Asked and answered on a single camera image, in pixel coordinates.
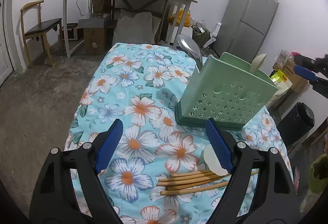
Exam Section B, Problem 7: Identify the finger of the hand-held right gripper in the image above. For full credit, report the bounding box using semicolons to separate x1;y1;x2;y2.
311;76;328;94
293;54;328;83

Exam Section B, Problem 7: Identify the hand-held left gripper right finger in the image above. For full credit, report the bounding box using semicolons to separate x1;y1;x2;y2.
206;118;300;224

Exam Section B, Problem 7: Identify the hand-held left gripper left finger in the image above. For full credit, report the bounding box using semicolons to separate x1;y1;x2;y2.
29;119;124;224

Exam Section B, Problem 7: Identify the white round spoon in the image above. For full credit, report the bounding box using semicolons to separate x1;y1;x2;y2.
203;144;231;176

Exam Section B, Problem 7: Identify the wooden chopsticks group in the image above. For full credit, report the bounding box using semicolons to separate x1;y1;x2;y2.
170;170;218;178

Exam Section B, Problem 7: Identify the wooden chopstick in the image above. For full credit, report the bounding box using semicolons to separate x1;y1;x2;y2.
163;173;219;182
160;181;231;196
164;179;259;190
157;176;221;187

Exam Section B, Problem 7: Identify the green plastic utensil holder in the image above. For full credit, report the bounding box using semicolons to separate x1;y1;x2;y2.
175;52;279;130

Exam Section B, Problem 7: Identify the large brown cardboard box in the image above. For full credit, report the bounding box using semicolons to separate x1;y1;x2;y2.
273;58;312;92

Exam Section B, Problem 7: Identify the clear plastic bag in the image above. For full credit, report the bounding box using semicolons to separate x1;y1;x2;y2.
278;50;295;65

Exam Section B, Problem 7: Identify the green and white rice bag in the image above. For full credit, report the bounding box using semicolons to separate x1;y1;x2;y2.
269;69;293;90

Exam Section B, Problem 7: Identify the black trash bin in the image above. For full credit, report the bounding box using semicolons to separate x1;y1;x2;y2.
278;102;315;146

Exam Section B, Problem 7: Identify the cream plastic spoon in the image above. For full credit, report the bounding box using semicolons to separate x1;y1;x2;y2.
250;53;267;76

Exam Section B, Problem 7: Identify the blue floral blanket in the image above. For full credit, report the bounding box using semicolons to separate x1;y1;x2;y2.
64;43;294;224

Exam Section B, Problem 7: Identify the silver refrigerator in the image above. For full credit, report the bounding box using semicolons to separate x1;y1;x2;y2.
213;0;280;56

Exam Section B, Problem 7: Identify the person's green fleece garment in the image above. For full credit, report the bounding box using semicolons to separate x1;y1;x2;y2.
309;153;328;195

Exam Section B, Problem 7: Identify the white leaning appliance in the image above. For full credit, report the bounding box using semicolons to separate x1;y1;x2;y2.
204;22;222;49

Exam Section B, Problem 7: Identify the white plastic spoon left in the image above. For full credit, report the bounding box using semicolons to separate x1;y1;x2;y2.
177;34;205;72

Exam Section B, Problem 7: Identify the olive green sack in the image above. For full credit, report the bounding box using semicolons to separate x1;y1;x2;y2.
192;21;211;46

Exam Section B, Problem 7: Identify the white low cabinet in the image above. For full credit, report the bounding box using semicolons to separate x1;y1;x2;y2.
177;26;194;45

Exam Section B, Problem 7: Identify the grey pillow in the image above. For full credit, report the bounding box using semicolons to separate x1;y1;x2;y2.
112;12;155;44

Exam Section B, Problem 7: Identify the grey flat box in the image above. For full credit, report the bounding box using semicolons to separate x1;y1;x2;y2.
78;13;111;29

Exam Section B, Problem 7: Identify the yellow plastic bag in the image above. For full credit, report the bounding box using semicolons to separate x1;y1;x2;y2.
168;7;192;27

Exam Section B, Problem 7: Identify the wooden chair with black seat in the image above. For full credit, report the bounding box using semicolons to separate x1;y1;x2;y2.
20;0;63;67

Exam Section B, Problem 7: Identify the white panel door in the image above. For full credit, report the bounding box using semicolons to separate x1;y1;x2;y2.
0;0;14;86

